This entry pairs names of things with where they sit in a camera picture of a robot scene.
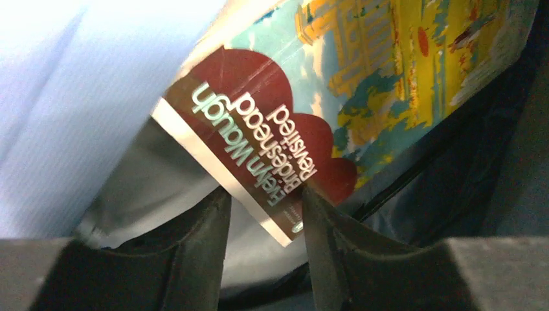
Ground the yellow illustrated book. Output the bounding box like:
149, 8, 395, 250
152, 1, 539, 246

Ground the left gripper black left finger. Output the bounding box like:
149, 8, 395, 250
1, 188, 231, 310

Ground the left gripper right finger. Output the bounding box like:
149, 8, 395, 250
302, 188, 548, 310

